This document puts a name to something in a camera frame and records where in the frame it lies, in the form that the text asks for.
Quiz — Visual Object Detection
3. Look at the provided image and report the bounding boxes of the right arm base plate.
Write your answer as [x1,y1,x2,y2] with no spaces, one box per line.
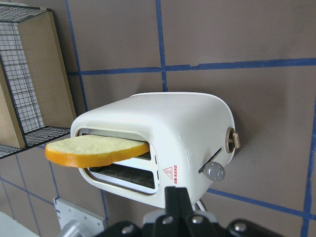
[54,197,108,237]

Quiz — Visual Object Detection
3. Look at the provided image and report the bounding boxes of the yellow bread slice in toaster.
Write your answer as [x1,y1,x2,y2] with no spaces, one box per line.
[45,134,150,168]

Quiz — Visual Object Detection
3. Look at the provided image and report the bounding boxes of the white toaster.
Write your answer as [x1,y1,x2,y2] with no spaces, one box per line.
[71,92,240,208]

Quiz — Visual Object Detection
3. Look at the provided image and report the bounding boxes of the wire and wood shelf rack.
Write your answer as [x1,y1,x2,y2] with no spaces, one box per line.
[0,4,77,160]

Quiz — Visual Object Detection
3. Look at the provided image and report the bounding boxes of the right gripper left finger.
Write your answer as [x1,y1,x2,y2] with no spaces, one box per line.
[141,187,180,237]

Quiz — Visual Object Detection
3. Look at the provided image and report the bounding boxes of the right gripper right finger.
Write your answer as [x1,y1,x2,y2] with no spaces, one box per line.
[176,188,226,237]

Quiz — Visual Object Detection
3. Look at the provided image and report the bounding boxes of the white toaster power cable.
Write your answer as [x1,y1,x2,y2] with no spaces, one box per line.
[192,199,208,212]

